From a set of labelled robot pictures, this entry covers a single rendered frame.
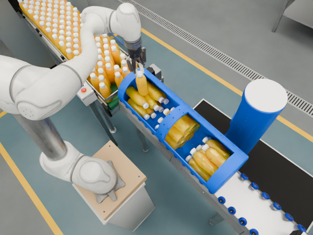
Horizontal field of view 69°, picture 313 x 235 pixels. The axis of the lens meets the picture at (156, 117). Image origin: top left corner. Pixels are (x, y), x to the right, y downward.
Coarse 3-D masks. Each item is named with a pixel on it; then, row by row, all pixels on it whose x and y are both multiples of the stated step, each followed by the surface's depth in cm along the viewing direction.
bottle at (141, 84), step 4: (144, 76) 139; (136, 80) 139; (140, 80) 138; (144, 80) 139; (136, 84) 143; (140, 84) 140; (144, 84) 142; (140, 88) 144; (144, 88) 144; (140, 92) 148; (144, 92) 148; (148, 92) 151
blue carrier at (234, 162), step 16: (128, 80) 146; (128, 96) 163; (176, 96) 141; (160, 112) 163; (176, 112) 131; (192, 112) 133; (160, 128) 133; (208, 128) 126; (224, 144) 121; (240, 160) 115; (224, 176) 113
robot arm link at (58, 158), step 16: (0, 64) 65; (16, 64) 66; (0, 80) 64; (0, 96) 66; (16, 112) 75; (32, 128) 85; (48, 128) 91; (48, 144) 96; (64, 144) 107; (48, 160) 108; (64, 160) 109; (64, 176) 114
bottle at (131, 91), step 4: (128, 88) 154; (132, 88) 154; (128, 92) 154; (132, 92) 152; (136, 92) 152; (132, 96) 152; (136, 96) 151; (140, 96) 150; (136, 100) 150; (140, 100) 149; (144, 100) 150; (140, 104) 150
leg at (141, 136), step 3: (135, 126) 203; (138, 129) 202; (138, 132) 209; (141, 132) 210; (138, 135) 218; (141, 135) 214; (141, 138) 219; (144, 138) 225; (141, 141) 227; (144, 141) 229; (141, 144) 238; (144, 144) 234; (144, 147) 240; (147, 147) 245; (144, 150) 246; (147, 150) 251
